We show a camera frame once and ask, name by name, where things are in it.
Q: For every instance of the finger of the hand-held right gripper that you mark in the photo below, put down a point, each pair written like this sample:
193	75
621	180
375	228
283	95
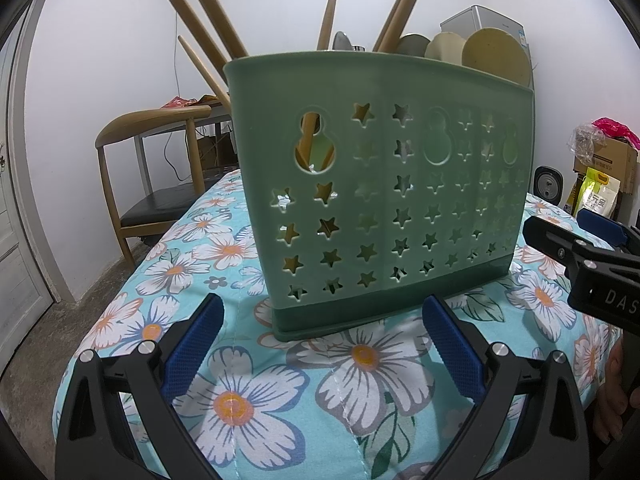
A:
600	225
545	235

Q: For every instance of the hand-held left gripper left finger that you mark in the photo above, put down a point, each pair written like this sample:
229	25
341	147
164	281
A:
192	345

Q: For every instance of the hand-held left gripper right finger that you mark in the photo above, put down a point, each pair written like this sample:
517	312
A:
452	347

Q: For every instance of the beige round spoon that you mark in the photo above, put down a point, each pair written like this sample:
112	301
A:
495	55

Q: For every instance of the white ceramic spoon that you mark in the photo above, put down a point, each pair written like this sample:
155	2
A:
445	49

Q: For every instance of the green plastic utensil holder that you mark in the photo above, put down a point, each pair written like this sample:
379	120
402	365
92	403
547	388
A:
380	80

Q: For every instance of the bundle of wooden chopsticks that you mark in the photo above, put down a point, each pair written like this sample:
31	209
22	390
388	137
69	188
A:
212	5

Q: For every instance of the person's right hand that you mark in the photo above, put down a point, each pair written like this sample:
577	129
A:
612	395

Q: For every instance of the black round appliance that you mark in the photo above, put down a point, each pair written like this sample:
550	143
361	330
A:
548	185

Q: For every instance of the brown cardboard box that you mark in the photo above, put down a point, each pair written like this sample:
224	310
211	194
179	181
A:
617	157

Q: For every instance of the clear plastic bag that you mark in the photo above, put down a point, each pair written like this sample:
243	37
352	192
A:
585	140

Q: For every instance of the pink plastic bag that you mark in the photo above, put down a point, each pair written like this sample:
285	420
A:
612	127

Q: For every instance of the blue floral blanket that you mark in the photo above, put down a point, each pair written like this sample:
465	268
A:
300	410

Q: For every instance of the long white table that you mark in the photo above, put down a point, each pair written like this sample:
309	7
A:
144	165

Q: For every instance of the white door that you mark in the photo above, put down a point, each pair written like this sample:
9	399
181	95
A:
20	260

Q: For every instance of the small cardboard box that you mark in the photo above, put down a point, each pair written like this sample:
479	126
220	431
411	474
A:
210	150

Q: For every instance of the grey refrigerator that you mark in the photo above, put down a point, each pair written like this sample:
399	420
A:
480	17

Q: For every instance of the wooden chair black seat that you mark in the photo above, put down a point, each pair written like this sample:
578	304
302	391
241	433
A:
130	122

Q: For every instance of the red snack packet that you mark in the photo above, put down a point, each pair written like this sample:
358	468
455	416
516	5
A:
176	103

